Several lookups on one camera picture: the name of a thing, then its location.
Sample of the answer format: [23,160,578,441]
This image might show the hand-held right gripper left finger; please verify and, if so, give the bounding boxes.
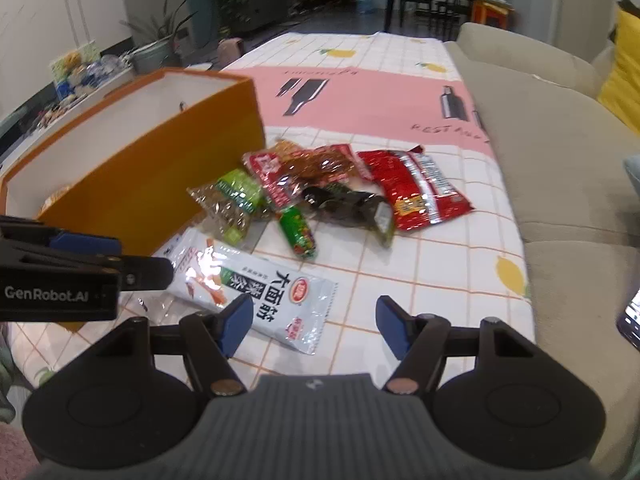
[94,292,256,397]

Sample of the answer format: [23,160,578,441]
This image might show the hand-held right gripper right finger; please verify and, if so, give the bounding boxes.
[375,294,538,395]

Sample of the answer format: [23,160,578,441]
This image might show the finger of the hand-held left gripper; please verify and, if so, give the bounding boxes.
[0,215,123,258]
[0,240,174,292]

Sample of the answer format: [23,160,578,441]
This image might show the white storage box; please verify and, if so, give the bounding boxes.
[0,69,267,333]

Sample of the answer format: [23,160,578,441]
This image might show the clear green snack packet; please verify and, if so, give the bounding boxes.
[186,169,271,247]

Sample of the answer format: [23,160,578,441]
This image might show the green sausage stick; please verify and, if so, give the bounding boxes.
[277,205,319,261]

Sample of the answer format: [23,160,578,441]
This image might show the white snack packet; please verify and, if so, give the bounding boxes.
[162,227,338,356]

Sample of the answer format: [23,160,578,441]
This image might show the printed checked tablecloth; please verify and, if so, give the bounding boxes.
[7,32,538,396]

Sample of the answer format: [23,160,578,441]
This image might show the dark snack packet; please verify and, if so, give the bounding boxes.
[300,185,396,248]

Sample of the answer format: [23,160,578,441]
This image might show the brown snack packet red label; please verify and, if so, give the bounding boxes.
[242,140,373,211]

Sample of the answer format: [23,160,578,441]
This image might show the plush bear picture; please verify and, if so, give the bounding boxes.
[48,42,98,101]

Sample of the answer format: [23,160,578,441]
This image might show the clear plastic bags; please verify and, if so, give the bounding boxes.
[75,54,132,82]

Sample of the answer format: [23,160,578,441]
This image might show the beige sofa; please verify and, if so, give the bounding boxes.
[445,22,640,386]

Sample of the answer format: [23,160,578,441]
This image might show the potted plant long leaves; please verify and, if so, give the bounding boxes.
[120,0,201,53]

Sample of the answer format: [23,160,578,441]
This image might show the smartphone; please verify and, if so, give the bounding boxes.
[616,287,640,351]

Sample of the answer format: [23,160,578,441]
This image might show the light blue cushion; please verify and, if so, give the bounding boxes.
[622,154,640,196]

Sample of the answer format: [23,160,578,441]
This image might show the black dining chair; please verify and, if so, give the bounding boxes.
[400,0,436,28]
[432,0,473,41]

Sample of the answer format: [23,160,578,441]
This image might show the orange stool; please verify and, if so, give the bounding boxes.
[470,0,513,31]

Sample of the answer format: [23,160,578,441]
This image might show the yellow cushion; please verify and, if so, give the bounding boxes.
[597,7,640,136]

